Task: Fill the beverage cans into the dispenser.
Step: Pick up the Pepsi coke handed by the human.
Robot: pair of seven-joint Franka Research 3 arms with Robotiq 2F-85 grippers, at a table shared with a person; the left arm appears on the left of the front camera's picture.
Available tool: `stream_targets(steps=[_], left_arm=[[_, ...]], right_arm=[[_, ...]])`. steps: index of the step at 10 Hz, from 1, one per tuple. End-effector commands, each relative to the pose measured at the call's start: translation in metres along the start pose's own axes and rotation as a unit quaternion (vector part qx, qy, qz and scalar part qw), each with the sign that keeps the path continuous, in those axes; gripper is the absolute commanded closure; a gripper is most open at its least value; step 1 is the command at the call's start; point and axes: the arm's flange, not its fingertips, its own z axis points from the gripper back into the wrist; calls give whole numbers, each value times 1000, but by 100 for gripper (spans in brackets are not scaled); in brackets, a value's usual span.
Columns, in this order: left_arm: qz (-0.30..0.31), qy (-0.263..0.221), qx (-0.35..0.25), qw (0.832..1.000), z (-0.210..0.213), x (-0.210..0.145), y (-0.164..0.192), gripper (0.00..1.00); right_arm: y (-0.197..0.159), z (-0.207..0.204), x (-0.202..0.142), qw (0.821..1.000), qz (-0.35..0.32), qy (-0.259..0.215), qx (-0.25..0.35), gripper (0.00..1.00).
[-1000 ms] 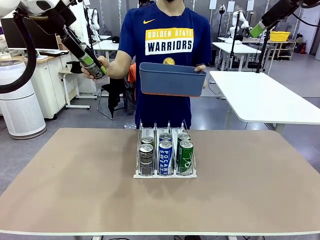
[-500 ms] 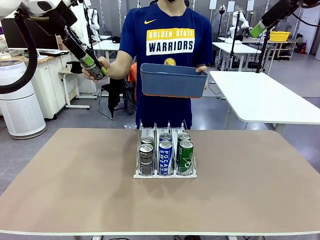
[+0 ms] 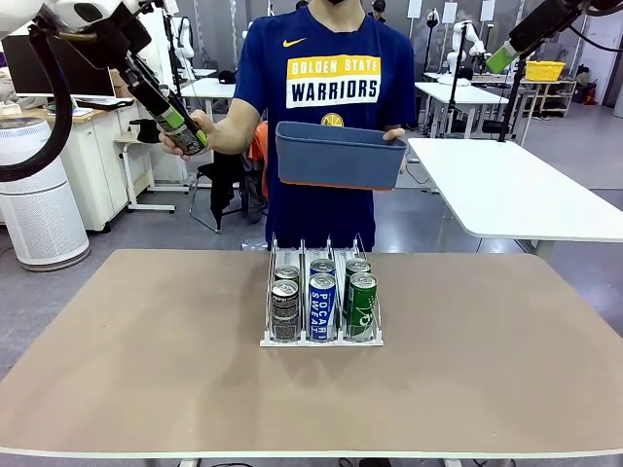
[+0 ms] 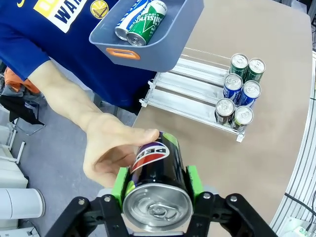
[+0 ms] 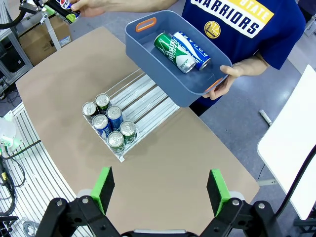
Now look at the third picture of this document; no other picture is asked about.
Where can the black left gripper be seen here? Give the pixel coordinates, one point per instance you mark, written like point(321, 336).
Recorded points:
point(146, 87)

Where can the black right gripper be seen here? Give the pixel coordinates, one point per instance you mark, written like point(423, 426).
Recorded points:
point(545, 22)

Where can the black Pepsi can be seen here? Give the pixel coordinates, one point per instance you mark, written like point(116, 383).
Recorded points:
point(287, 273)
point(187, 138)
point(284, 311)

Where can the blue-grey plastic bin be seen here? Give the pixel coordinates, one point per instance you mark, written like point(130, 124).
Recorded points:
point(340, 155)

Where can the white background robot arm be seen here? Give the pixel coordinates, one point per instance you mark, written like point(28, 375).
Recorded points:
point(460, 39)
point(182, 44)

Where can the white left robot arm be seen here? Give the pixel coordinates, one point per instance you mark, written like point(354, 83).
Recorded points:
point(19, 12)

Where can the person's right forearm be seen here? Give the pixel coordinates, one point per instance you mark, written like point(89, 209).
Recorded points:
point(236, 126)

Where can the clear plastic can dispenser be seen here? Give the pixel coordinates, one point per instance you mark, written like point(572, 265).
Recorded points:
point(321, 343)

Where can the person's right hand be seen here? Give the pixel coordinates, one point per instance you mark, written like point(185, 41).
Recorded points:
point(212, 133)

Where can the person's left hand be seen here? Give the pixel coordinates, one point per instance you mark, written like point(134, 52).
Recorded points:
point(396, 134)

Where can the black cloth bundle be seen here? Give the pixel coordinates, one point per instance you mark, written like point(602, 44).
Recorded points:
point(143, 131)

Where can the yellow plastic crate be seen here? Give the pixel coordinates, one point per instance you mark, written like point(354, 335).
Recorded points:
point(545, 70)

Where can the white background desk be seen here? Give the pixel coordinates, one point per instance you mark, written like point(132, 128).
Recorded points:
point(462, 92)
point(209, 87)

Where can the black tripod stand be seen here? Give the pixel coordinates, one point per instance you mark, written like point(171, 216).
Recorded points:
point(511, 107)

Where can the brown cardboard box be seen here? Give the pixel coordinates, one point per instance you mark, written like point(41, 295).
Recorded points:
point(124, 91)
point(118, 77)

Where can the black metal chair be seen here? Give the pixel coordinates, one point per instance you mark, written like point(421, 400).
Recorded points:
point(204, 168)

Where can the wooden shelf rack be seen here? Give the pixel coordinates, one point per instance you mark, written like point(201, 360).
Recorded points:
point(550, 97)

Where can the black keyboard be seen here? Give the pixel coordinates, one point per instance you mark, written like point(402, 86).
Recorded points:
point(104, 103)

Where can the black baseball cap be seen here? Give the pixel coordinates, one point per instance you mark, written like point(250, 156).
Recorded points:
point(228, 78)

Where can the small white side table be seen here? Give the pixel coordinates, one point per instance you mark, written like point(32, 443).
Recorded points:
point(128, 175)

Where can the dark jacket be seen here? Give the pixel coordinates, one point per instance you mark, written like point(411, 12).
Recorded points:
point(226, 185)

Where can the red fire extinguisher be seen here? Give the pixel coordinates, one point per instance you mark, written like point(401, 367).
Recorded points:
point(590, 95)

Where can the person in orange jacket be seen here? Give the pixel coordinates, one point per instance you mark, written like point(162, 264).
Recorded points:
point(260, 155)

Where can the white cabinet desk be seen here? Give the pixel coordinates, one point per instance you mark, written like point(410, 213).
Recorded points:
point(83, 160)

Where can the large white table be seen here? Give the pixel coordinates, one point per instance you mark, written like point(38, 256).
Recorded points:
point(511, 194)

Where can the black computer monitor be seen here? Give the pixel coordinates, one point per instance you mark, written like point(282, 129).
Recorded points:
point(24, 73)

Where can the person in blue Warriors shirt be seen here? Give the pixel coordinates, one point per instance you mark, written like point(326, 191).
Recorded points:
point(331, 97)

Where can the white cylindrical air purifier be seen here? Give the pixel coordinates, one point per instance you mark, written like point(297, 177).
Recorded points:
point(39, 219)

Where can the blue Pocari Sweat can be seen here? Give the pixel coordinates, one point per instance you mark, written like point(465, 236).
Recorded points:
point(322, 266)
point(322, 306)

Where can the green soda can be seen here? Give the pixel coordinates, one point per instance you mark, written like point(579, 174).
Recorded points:
point(362, 306)
point(357, 266)

